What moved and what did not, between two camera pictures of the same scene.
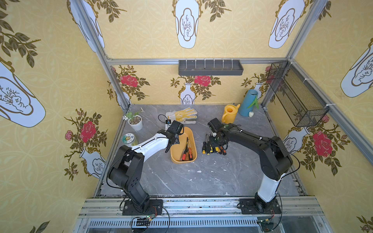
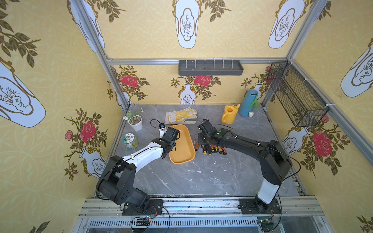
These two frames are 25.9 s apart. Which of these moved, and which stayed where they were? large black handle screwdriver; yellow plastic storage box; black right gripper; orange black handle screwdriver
Moved: black right gripper
Stayed: orange black handle screwdriver; large black handle screwdriver; yellow plastic storage box
